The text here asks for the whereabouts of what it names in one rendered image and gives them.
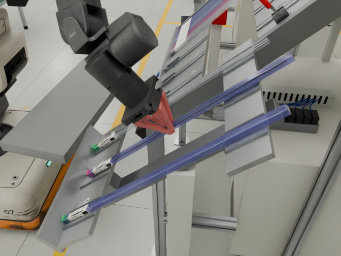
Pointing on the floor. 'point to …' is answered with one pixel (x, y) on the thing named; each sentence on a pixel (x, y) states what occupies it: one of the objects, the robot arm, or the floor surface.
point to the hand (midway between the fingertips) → (170, 128)
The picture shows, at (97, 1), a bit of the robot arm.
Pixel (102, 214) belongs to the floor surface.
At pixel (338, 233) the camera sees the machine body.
